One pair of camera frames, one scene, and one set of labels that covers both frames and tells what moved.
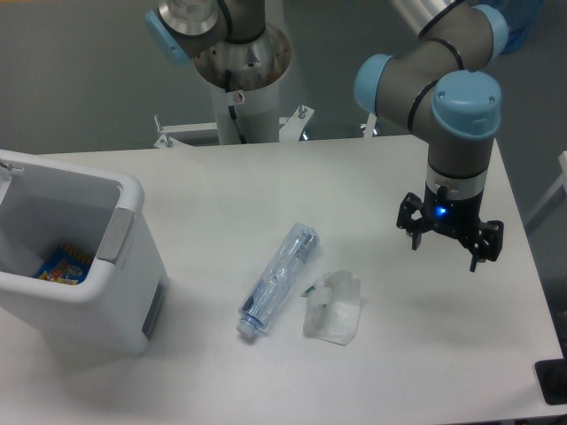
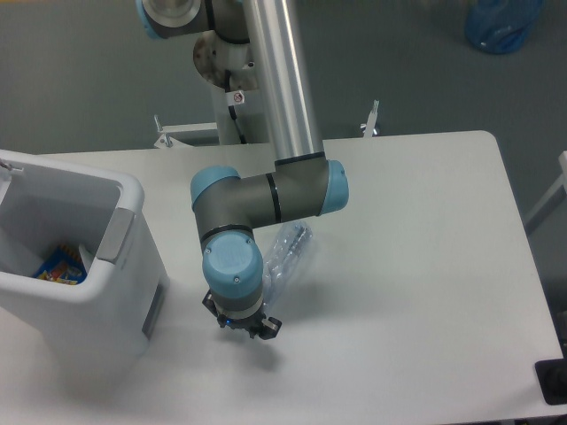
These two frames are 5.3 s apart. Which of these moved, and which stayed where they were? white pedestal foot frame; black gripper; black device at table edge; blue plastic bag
Moved: black gripper
Stayed: white pedestal foot frame; blue plastic bag; black device at table edge
